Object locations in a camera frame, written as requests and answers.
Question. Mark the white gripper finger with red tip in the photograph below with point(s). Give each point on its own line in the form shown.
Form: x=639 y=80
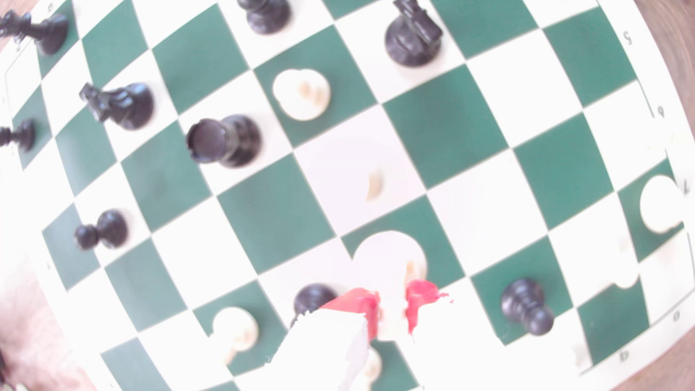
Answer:
x=326 y=347
x=440 y=347

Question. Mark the white chess knight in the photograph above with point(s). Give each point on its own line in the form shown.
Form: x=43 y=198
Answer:
x=385 y=260

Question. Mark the white chess pawn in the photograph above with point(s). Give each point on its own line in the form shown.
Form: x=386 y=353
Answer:
x=301 y=95
x=624 y=277
x=373 y=365
x=234 y=328

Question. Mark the black chess pawn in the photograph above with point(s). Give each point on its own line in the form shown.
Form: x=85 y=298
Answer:
x=112 y=228
x=269 y=15
x=521 y=301
x=315 y=297
x=24 y=134

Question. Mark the white chess rook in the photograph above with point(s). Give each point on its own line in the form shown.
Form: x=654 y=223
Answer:
x=364 y=176

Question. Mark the green and white chess mat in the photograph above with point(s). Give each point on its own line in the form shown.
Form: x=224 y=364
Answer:
x=445 y=125

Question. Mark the white chess king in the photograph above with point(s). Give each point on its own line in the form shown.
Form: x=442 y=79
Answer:
x=659 y=205

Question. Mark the black chess knight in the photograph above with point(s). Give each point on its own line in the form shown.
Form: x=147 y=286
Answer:
x=133 y=106
x=410 y=43

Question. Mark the black queen left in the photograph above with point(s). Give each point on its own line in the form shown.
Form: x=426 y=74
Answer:
x=51 y=33

